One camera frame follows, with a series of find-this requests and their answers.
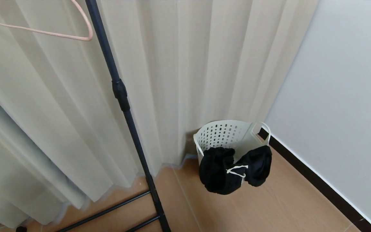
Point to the black heap of clothes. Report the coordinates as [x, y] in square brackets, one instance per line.
[217, 174]

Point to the white laundry basket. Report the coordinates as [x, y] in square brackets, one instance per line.
[221, 135]

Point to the black clothes rack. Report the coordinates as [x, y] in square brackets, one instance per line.
[121, 93]

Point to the pink clothes hanger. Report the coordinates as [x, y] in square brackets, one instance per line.
[43, 32]

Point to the beige curtain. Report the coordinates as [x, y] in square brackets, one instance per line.
[188, 64]
[18, 180]

